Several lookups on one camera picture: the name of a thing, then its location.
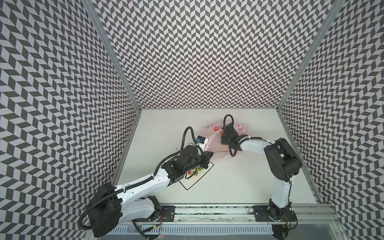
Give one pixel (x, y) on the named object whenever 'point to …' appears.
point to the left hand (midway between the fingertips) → (213, 154)
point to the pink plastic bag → (217, 149)
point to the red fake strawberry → (195, 172)
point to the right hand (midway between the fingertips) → (226, 140)
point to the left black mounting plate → (167, 214)
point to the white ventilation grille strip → (193, 230)
